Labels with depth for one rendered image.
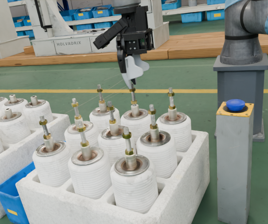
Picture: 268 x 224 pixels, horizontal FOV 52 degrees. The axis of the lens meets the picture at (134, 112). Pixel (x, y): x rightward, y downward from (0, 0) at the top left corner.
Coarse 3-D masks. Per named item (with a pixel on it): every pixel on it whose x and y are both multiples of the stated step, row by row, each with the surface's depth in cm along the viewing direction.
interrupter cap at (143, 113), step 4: (140, 108) 85; (128, 112) 83; (140, 112) 83; (144, 112) 82; (124, 116) 81; (128, 116) 81; (132, 116) 81; (136, 116) 81; (140, 116) 80; (144, 116) 79
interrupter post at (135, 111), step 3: (132, 105) 81; (132, 108) 80; (135, 108) 80; (138, 108) 81; (132, 111) 81; (135, 111) 80; (138, 111) 81; (132, 114) 81; (135, 114) 81; (138, 114) 81
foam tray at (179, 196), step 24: (192, 144) 76; (192, 168) 70; (24, 192) 69; (48, 192) 65; (72, 192) 68; (168, 192) 59; (192, 192) 71; (48, 216) 68; (72, 216) 63; (96, 216) 58; (120, 216) 55; (144, 216) 54; (168, 216) 57; (192, 216) 73
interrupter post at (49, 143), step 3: (51, 138) 68; (45, 141) 67; (48, 141) 67; (51, 141) 68; (45, 144) 68; (48, 144) 68; (51, 144) 68; (54, 144) 69; (48, 147) 68; (51, 147) 68; (54, 147) 69; (48, 150) 68; (51, 150) 68
